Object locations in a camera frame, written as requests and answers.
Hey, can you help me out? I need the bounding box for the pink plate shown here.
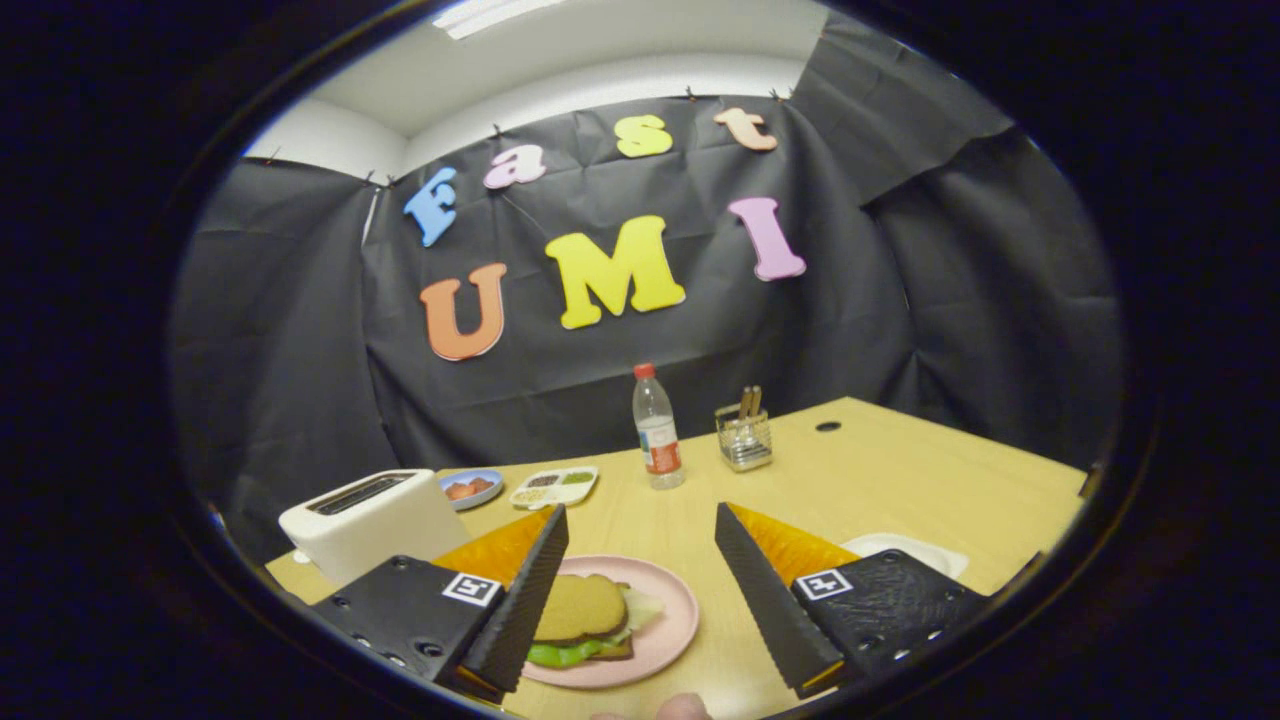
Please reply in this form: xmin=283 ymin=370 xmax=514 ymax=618
xmin=520 ymin=555 xmax=700 ymax=690

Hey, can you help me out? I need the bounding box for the clear plastic water bottle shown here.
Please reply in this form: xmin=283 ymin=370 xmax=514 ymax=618
xmin=632 ymin=363 xmax=687 ymax=491

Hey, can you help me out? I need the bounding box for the small blue dish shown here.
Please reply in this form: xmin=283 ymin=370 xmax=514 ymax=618
xmin=440 ymin=469 xmax=505 ymax=512

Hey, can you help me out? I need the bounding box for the wire utensil holder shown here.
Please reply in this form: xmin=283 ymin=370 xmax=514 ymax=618
xmin=714 ymin=405 xmax=774 ymax=473

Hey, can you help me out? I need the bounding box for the round brown bread slice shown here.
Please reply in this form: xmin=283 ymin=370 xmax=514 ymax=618
xmin=533 ymin=574 xmax=629 ymax=644

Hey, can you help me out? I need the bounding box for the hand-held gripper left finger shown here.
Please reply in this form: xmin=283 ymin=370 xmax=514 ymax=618
xmin=310 ymin=503 xmax=571 ymax=706

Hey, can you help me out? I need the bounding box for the ceiling light panel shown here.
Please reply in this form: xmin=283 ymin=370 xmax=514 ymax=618
xmin=432 ymin=0 xmax=566 ymax=41

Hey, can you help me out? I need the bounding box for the white toaster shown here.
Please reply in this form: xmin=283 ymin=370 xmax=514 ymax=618
xmin=278 ymin=469 xmax=471 ymax=587

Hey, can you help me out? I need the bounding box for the green lettuce leaf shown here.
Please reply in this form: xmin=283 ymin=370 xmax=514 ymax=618
xmin=525 ymin=585 xmax=666 ymax=669

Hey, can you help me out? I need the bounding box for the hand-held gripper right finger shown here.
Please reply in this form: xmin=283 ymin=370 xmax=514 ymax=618
xmin=714 ymin=502 xmax=991 ymax=701

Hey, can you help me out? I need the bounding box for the white divided condiment tray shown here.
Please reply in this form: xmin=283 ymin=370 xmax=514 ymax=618
xmin=509 ymin=465 xmax=600 ymax=511

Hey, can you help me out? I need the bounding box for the white plate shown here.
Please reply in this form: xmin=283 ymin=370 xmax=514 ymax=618
xmin=840 ymin=533 xmax=970 ymax=581

